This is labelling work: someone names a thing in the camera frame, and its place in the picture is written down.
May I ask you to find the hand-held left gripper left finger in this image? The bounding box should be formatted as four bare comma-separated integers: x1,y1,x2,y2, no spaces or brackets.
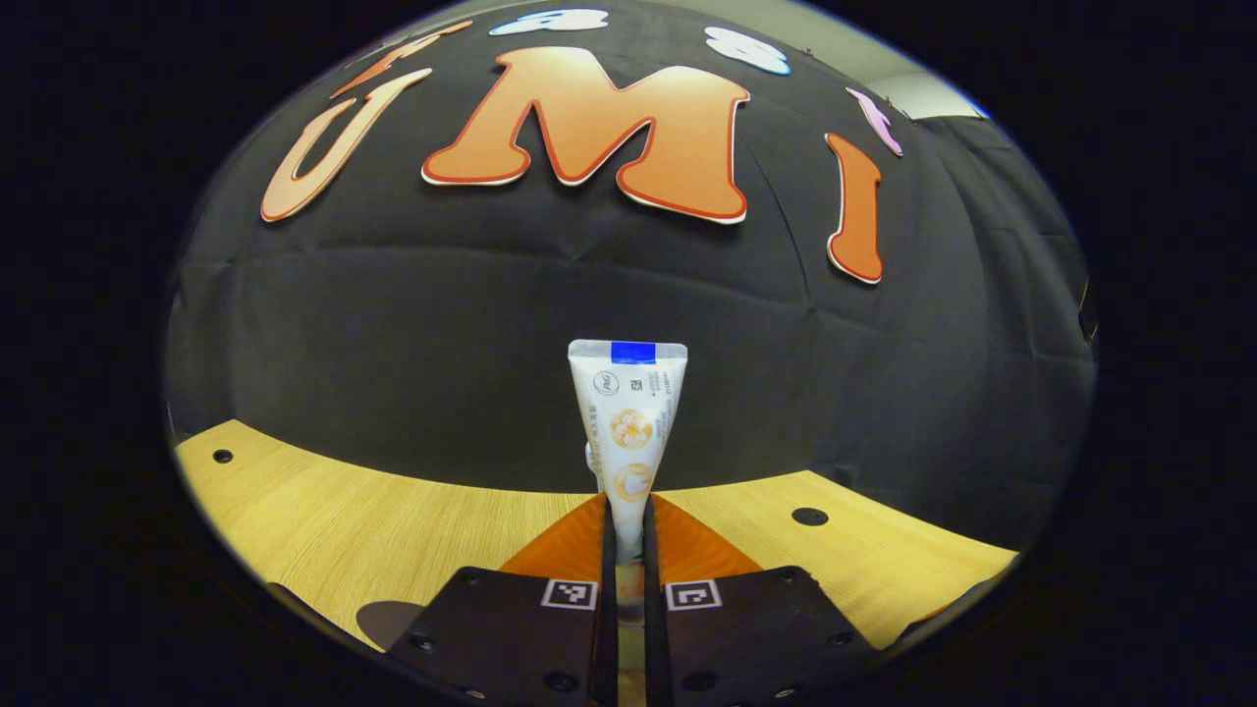
383,491,620,707

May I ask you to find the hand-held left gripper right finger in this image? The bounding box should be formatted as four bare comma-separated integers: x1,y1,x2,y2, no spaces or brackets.
643,494,880,707

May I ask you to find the dark brown round coaster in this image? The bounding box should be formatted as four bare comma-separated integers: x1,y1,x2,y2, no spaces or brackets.
355,600,425,652

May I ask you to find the white toothpaste tube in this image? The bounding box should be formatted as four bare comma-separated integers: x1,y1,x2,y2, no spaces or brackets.
568,339,689,679

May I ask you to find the black backdrop cloth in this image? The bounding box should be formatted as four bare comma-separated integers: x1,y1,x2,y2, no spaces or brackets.
162,0,1099,551

